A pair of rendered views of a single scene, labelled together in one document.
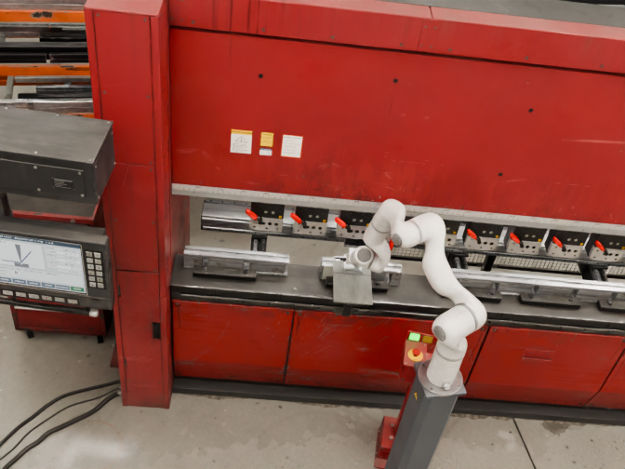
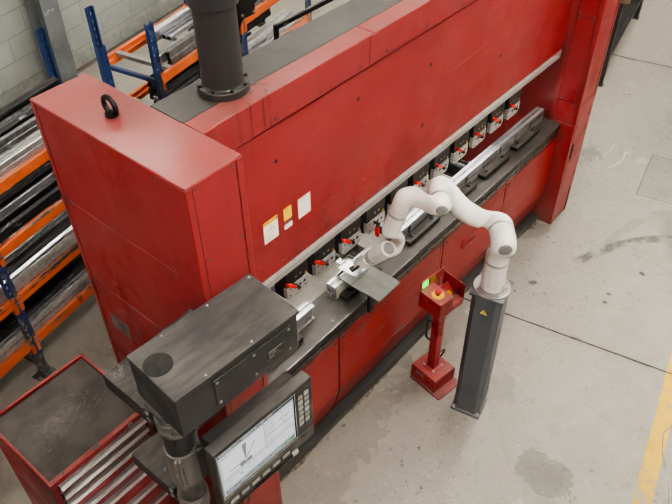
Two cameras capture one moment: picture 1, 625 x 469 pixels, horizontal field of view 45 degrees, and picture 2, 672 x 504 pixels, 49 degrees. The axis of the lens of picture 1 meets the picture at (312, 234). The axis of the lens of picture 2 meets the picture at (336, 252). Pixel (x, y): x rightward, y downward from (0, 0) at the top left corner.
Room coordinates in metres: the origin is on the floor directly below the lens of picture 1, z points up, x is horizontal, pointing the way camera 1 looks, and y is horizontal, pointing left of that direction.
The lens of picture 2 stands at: (0.68, 1.78, 3.69)
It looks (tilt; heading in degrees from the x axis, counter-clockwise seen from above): 43 degrees down; 316
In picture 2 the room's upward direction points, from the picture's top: 1 degrees counter-clockwise
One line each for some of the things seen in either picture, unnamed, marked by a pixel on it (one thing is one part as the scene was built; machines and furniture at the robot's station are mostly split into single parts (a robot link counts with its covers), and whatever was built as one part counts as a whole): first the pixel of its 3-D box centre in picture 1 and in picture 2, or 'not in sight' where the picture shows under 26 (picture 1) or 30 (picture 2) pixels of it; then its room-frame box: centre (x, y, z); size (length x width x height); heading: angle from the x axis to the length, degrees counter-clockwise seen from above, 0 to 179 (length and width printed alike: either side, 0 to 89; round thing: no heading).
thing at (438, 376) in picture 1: (445, 364); (494, 274); (2.01, -0.62, 1.09); 0.19 x 0.19 x 0.18
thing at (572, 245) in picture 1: (565, 238); (455, 145); (2.73, -1.17, 1.26); 0.15 x 0.09 x 0.17; 95
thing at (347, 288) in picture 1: (352, 282); (369, 280); (2.49, -0.22, 1.00); 0.26 x 0.18 x 0.01; 5
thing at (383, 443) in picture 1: (396, 444); (435, 373); (2.27, -0.61, 0.06); 0.25 x 0.20 x 0.12; 177
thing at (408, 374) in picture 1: (424, 359); (442, 293); (2.30, -0.61, 0.75); 0.20 x 0.16 x 0.18; 87
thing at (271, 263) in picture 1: (236, 261); (276, 338); (2.59, 0.34, 0.92); 0.50 x 0.06 x 0.10; 95
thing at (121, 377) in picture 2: not in sight; (172, 363); (2.25, 1.06, 1.67); 0.40 x 0.24 x 0.07; 95
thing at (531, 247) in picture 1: (525, 234); (435, 160); (2.71, -0.98, 1.26); 0.15 x 0.09 x 0.17; 95
